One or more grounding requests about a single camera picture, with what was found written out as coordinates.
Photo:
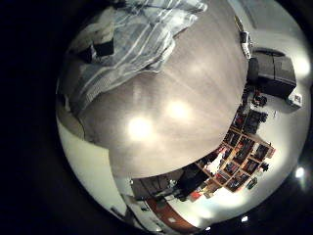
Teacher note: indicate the white power strip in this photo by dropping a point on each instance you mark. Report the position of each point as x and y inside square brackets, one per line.
[246, 42]

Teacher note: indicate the grey white striped cloth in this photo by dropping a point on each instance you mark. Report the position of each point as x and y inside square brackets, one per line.
[137, 36]

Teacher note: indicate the ceiling light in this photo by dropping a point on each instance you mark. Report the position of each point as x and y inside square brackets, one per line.
[299, 172]
[244, 218]

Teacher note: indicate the small white box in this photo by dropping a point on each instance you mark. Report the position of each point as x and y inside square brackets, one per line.
[295, 100]

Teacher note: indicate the large black case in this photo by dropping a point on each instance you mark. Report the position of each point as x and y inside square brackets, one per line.
[274, 75]

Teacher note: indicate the black office chair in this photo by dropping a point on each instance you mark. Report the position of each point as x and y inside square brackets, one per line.
[193, 181]

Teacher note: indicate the brown door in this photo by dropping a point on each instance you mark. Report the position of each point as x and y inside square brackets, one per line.
[169, 215]

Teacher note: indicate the wooden cubby shelf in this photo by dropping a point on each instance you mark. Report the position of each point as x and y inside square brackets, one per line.
[243, 153]

